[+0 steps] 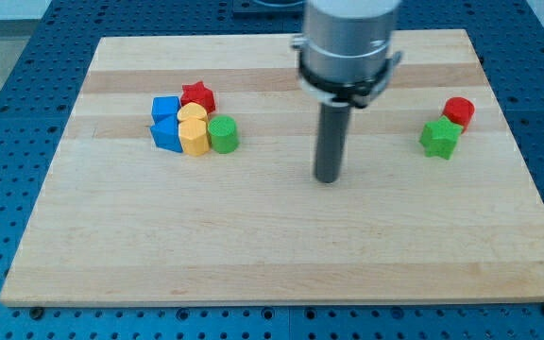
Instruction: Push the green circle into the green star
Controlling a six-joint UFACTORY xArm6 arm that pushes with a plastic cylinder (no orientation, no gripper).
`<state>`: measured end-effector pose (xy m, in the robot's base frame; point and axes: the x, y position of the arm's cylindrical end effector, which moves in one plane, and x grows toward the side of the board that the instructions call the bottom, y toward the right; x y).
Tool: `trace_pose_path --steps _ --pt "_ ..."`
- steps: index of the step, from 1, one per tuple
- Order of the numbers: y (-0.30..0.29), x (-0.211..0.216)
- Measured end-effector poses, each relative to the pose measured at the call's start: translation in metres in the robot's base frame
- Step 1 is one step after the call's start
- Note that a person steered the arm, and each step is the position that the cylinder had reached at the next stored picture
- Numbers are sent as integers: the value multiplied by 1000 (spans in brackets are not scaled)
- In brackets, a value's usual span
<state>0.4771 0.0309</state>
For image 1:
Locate green star block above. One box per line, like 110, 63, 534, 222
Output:
419, 115, 464, 160

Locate red star block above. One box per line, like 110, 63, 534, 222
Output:
180, 81, 216, 113

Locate blue cube block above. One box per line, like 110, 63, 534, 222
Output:
151, 96, 181, 123

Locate yellow heart block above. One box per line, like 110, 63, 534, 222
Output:
177, 102, 209, 123

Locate blue triangle block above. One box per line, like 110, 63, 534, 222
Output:
150, 116, 183, 153

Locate red cylinder block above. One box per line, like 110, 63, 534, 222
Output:
442, 96, 475, 133

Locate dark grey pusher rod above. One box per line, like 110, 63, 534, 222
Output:
314, 104, 351, 183

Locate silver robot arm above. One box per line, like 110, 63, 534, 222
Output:
292, 0, 401, 109

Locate wooden board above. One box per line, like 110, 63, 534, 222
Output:
0, 29, 544, 307

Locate green cylinder block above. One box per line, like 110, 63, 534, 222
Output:
208, 115, 239, 154

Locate yellow hexagon block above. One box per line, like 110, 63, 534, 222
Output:
178, 118, 210, 156

